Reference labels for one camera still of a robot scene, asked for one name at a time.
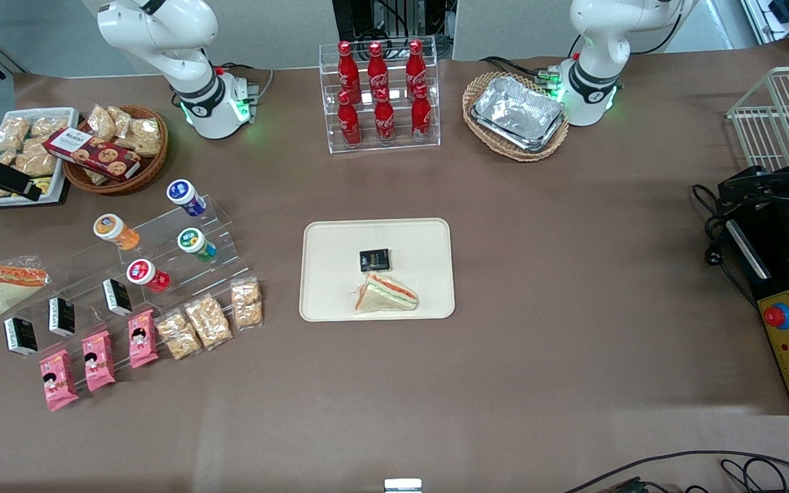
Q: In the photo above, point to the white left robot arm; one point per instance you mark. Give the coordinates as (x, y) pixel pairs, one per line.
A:
(600, 41)

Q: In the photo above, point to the black equipment rack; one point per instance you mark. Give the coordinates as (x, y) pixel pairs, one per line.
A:
(394, 14)

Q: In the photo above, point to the blue gum bottle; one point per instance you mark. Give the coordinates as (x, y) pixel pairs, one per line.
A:
(182, 193)

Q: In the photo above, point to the yellow snack pack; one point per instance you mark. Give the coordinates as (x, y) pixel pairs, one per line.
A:
(42, 186)

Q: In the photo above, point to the pink snack pack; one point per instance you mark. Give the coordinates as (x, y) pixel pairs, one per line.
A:
(142, 339)
(58, 380)
(98, 361)

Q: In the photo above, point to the triangular wrapped sandwich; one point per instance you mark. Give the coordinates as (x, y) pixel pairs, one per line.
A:
(384, 296)
(1, 291)

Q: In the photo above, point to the beige serving tray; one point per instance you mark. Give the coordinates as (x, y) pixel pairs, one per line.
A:
(422, 274)

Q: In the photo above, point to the white rectangular tray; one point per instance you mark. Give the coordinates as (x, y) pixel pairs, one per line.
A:
(38, 111)

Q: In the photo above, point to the black yellow control box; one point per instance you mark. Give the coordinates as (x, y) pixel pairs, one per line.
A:
(771, 274)

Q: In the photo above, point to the aluminium foil tray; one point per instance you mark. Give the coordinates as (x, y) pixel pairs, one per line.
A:
(518, 109)

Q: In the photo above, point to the red gum bottle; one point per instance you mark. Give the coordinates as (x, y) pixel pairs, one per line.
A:
(142, 272)

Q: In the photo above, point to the small black snack box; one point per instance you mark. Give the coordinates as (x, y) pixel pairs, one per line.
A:
(20, 336)
(116, 297)
(374, 260)
(61, 316)

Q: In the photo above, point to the brown wicker basket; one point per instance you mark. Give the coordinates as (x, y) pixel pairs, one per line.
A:
(151, 171)

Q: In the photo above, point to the light wicker basket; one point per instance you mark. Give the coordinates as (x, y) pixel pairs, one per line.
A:
(518, 155)

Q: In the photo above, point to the orange gum bottle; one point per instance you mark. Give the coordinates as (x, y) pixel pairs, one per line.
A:
(112, 229)

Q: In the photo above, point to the red cookie box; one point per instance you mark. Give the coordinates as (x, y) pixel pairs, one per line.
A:
(96, 156)

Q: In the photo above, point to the green gum bottle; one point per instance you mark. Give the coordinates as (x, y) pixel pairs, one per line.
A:
(192, 242)

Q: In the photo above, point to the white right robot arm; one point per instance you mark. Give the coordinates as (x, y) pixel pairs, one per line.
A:
(175, 48)

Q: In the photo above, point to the clear acrylic bottle rack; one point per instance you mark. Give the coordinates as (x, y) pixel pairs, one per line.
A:
(398, 147)

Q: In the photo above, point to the red emergency stop button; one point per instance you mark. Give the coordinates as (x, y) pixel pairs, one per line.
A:
(777, 315)

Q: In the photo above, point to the metal shelf frame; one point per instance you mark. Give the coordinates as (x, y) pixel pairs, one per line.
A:
(788, 20)

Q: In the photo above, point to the clear acrylic stepped stand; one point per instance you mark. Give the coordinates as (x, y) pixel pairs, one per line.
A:
(227, 246)

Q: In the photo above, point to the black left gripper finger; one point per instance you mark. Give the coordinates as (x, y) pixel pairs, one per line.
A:
(754, 194)
(778, 174)

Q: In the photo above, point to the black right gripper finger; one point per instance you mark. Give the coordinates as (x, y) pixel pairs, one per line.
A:
(7, 174)
(14, 188)

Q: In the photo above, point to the red cola bottle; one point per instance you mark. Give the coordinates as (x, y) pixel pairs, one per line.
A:
(348, 123)
(415, 65)
(384, 122)
(421, 116)
(377, 68)
(348, 68)

